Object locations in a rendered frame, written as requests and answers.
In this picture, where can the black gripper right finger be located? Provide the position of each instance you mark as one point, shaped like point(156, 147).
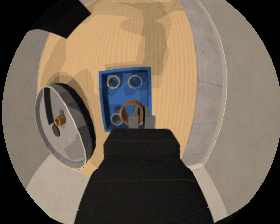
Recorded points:
point(148, 119)

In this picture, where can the blue rectangular crate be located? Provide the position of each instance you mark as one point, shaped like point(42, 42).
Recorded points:
point(112, 100)

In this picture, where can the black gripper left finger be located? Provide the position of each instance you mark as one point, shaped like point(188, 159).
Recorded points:
point(134, 120)

